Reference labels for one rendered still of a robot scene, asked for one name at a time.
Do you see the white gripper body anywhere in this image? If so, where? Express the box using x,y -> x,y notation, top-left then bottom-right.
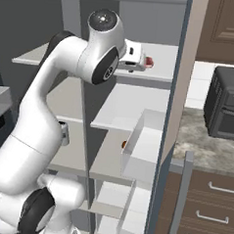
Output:
117,51 -> 148,74

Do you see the red steak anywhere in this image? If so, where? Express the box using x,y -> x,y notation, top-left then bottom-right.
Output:
144,56 -> 156,70

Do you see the grey fridge shelf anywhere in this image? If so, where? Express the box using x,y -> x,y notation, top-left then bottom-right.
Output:
88,126 -> 140,184
48,119 -> 90,178
44,74 -> 88,124
113,39 -> 180,84
90,80 -> 173,136
12,39 -> 51,68

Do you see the grey open fridge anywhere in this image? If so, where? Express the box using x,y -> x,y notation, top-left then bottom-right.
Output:
0,0 -> 190,234

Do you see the fridge door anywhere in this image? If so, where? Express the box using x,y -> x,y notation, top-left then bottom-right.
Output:
142,0 -> 211,234

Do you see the white fridge drawer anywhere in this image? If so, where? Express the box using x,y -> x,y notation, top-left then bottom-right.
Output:
118,107 -> 166,186
87,178 -> 152,234

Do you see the black toaster oven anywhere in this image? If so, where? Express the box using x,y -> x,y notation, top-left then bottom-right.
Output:
201,65 -> 234,141

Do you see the brown wall cupboard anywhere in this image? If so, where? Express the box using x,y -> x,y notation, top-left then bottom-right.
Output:
194,0 -> 234,66

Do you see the grey fridge door handle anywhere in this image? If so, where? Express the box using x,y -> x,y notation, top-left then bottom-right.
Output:
164,149 -> 196,234

